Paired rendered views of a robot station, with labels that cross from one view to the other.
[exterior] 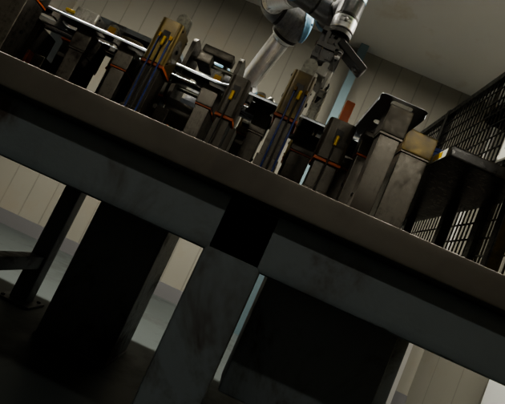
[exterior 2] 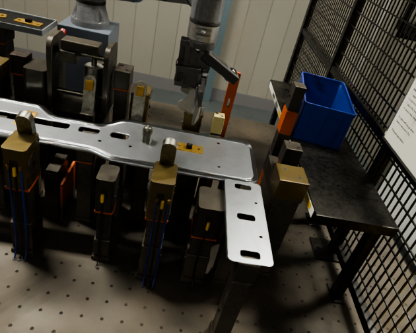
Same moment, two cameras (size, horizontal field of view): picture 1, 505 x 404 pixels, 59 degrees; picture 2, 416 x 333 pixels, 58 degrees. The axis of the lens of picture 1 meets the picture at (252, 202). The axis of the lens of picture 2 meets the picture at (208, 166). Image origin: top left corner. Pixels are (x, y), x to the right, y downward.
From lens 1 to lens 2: 1.04 m
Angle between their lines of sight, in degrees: 41
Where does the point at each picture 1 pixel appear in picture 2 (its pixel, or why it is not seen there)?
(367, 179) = (227, 309)
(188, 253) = (146, 41)
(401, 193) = (277, 227)
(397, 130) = (246, 280)
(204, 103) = (84, 160)
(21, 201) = not seen: outside the picture
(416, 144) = (287, 192)
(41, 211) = not seen: hidden behind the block
